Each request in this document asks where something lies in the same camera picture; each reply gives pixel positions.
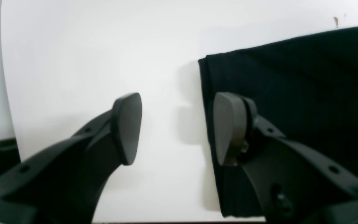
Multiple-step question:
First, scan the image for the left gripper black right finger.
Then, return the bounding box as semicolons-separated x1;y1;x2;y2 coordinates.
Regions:
213;92;358;224

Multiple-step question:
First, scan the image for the black t-shirt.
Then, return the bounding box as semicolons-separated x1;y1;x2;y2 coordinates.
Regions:
198;27;358;218

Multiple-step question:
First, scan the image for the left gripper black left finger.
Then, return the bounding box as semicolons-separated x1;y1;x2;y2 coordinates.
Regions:
0;93;142;224

